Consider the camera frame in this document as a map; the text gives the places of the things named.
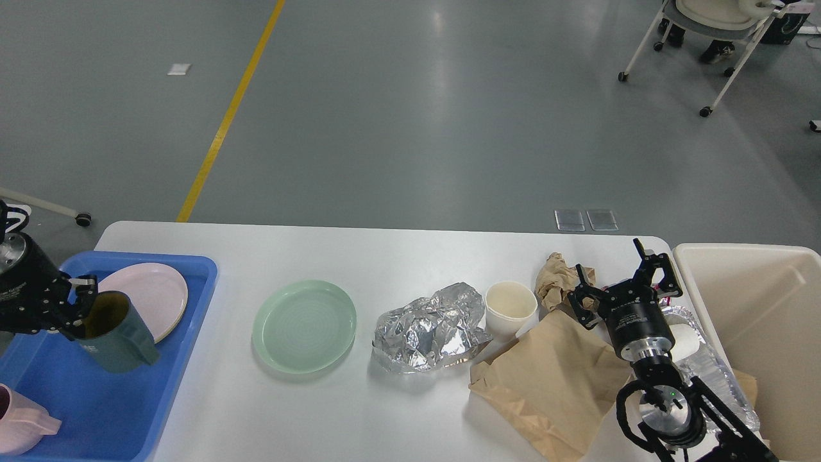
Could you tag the clear plastic bottle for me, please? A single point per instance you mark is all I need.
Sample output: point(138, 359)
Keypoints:
point(695, 357)

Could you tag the floor socket plate right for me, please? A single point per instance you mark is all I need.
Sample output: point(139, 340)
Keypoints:
point(602, 220)

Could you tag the brown paper bag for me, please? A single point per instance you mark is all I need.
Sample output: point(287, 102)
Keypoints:
point(555, 386)

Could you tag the beige plastic bin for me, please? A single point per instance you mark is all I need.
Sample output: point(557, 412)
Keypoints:
point(760, 304)

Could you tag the floor socket plate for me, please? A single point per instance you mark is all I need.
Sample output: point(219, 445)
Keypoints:
point(602, 220)
point(570, 220)

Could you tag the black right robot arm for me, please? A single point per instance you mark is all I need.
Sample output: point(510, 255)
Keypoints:
point(660, 411)

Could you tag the pink plate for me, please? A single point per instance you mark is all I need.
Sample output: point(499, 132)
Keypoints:
point(158, 292)

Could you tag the white office chair left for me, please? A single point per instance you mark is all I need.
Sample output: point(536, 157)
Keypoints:
point(23, 203)

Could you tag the floor socket plate left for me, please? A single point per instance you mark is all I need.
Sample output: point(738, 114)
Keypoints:
point(570, 220)

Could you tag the dark teal mug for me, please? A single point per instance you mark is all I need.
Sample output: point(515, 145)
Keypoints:
point(115, 336)

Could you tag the white paper cup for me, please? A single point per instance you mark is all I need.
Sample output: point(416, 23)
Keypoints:
point(509, 306)

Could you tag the crumpled aluminium foil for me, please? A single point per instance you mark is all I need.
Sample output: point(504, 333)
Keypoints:
point(432, 332)

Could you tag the green plate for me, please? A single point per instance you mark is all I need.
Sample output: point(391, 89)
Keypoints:
point(304, 328)

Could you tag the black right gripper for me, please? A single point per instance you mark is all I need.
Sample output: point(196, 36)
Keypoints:
point(639, 327)

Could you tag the white office chair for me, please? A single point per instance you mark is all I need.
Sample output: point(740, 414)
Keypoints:
point(23, 203)
point(723, 20)

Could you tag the crumpled brown paper ball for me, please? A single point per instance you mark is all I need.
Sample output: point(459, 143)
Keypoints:
point(555, 281)

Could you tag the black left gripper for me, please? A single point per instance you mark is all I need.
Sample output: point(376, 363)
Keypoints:
point(34, 293)

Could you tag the white paper on floor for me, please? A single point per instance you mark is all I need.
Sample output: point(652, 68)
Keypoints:
point(179, 69)

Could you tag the person's feet under chair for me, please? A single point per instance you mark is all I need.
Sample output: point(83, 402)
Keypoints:
point(717, 51)

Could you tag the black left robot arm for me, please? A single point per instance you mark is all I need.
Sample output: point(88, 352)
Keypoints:
point(14, 222)

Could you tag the pink mug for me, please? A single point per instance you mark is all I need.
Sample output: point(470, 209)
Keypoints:
point(23, 423)

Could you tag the blue plastic tray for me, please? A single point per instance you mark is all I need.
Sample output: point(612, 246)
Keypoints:
point(107, 416)

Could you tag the white office chair right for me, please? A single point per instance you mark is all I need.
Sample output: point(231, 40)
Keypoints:
point(723, 20)

